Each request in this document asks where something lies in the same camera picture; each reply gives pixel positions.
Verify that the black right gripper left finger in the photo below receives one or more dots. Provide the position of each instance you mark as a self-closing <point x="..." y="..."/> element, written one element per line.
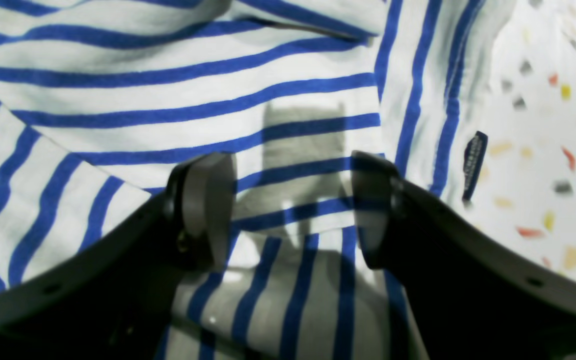
<point x="114" y="300"/>

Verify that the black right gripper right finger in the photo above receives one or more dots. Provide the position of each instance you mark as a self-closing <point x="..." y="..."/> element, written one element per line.
<point x="472" y="298"/>

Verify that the blue white striped t-shirt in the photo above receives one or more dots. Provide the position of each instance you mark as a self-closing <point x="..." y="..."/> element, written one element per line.
<point x="100" y="99"/>

